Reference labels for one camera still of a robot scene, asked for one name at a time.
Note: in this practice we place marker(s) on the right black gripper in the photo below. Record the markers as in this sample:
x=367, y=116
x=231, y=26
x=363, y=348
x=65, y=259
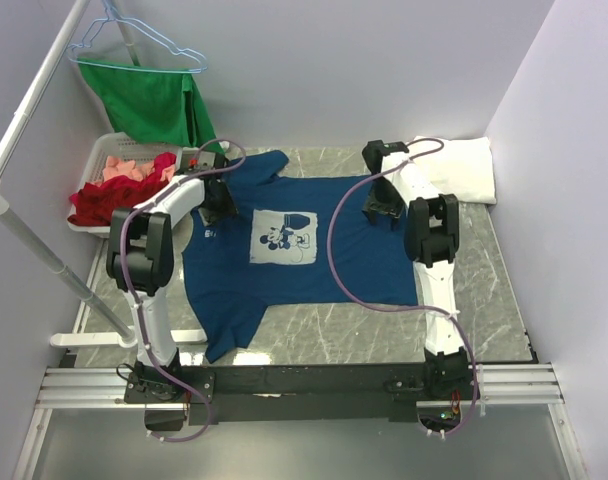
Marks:
x=393, y=210

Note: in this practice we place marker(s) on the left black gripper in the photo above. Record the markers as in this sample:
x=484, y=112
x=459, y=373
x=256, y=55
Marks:
x=228, y=208

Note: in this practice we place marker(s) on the blue mickey t shirt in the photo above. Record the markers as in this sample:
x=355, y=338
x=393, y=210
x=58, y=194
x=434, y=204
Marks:
x=293, y=241

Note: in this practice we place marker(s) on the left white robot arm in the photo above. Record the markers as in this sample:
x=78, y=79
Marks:
x=140, y=258

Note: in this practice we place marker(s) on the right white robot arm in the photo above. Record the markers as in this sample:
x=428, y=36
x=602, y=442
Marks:
x=431, y=241

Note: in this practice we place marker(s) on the magenta garment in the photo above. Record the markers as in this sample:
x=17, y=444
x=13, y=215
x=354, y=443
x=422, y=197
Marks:
x=165, y=165

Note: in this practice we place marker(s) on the folded white t shirt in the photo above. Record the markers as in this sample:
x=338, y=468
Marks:
x=463, y=168

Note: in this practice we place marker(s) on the pink garment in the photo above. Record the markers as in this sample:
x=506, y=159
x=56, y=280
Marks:
x=131, y=169

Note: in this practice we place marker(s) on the green hanging cloth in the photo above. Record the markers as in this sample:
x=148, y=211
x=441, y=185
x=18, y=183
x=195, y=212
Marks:
x=149, y=105

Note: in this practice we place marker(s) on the dark red garment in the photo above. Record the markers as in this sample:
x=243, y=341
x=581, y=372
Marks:
x=94, y=204

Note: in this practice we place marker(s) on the white plastic laundry basket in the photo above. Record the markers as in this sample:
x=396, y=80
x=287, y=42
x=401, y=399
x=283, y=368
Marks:
x=122, y=146

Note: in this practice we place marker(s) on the white rack foot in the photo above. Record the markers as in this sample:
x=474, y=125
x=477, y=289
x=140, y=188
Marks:
x=105, y=339

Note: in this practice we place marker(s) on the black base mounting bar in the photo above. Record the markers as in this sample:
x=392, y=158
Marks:
x=213, y=395

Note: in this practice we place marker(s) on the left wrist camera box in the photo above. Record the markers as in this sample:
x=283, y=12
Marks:
x=199, y=162

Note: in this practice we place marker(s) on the aluminium rail frame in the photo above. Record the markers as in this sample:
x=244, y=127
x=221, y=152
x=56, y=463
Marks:
x=519, y=429

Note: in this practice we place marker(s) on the light blue wire hanger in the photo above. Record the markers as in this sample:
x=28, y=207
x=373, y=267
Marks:
x=81, y=52

